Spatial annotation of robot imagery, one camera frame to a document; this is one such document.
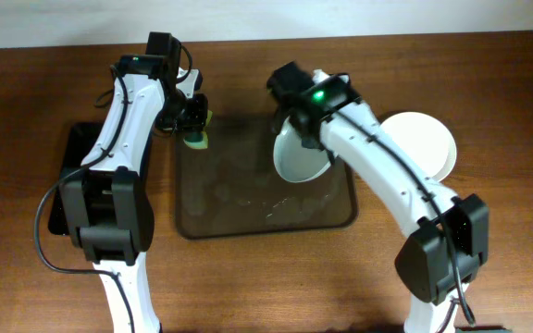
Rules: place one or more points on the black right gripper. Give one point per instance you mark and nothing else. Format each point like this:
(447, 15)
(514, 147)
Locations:
(301, 123)

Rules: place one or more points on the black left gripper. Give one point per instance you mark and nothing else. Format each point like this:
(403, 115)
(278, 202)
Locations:
(194, 117)

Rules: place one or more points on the green yellow sponge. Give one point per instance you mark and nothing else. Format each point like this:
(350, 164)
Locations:
(193, 129)

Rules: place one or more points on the light grey plate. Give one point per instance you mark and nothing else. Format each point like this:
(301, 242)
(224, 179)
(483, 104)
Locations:
(295, 163)

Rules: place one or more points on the pink plate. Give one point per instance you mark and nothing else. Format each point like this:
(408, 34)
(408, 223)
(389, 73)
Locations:
(426, 140)

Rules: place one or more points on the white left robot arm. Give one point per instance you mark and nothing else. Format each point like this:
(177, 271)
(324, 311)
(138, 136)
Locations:
(107, 210)

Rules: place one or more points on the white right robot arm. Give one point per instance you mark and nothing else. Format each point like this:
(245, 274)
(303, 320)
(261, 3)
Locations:
(447, 237)

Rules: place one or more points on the brown serving tray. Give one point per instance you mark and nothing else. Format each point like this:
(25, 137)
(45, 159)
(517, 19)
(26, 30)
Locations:
(231, 188)

